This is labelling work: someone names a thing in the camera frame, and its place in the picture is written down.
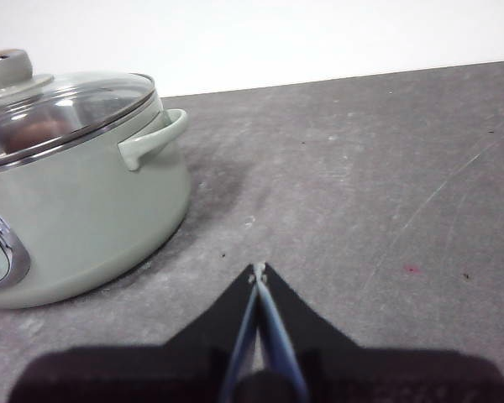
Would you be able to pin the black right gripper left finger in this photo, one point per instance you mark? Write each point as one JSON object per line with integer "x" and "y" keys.
{"x": 151, "y": 373}

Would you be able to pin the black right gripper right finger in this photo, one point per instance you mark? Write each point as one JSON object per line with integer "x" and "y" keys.
{"x": 382, "y": 378}

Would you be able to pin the glass lid with green knob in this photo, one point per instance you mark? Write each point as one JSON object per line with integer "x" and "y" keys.
{"x": 75, "y": 101}

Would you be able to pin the pale green electric pot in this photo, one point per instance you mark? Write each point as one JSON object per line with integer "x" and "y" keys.
{"x": 88, "y": 210}

